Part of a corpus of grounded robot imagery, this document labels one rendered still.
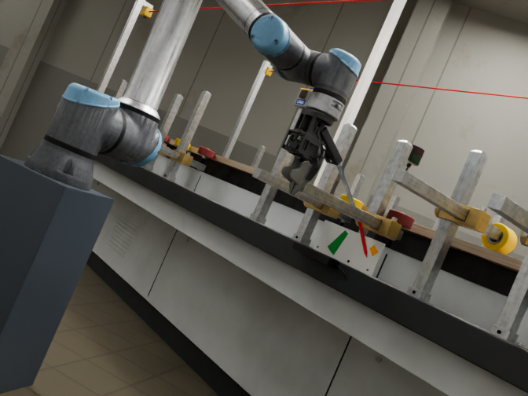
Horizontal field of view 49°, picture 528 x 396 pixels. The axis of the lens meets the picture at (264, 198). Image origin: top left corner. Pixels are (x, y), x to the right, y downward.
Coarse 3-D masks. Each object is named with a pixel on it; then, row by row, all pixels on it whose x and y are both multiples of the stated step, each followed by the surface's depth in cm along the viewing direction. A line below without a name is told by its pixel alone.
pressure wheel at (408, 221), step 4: (388, 212) 173; (392, 212) 171; (396, 212) 170; (400, 212) 169; (388, 216) 172; (392, 216) 170; (396, 216) 170; (400, 216) 169; (404, 216) 169; (408, 216) 169; (400, 220) 169; (404, 220) 169; (408, 220) 169; (412, 220) 170; (400, 224) 169; (404, 224) 169; (408, 224) 170; (408, 228) 170; (388, 240) 173; (392, 240) 172; (388, 244) 172
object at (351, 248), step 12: (324, 228) 182; (336, 228) 178; (324, 240) 180; (348, 240) 173; (360, 240) 170; (372, 240) 166; (324, 252) 178; (336, 252) 175; (348, 252) 171; (360, 252) 168; (348, 264) 170; (360, 264) 167; (372, 264) 163
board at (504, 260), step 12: (168, 144) 322; (216, 156) 274; (240, 168) 256; (252, 168) 249; (384, 216) 188; (420, 228) 176; (456, 240) 166; (468, 252) 162; (480, 252) 159; (492, 252) 157; (504, 264) 153; (516, 264) 151
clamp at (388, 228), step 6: (378, 216) 168; (384, 222) 165; (390, 222) 164; (396, 222) 165; (366, 228) 169; (372, 228) 168; (384, 228) 164; (390, 228) 164; (396, 228) 165; (384, 234) 164; (390, 234) 165; (396, 234) 166
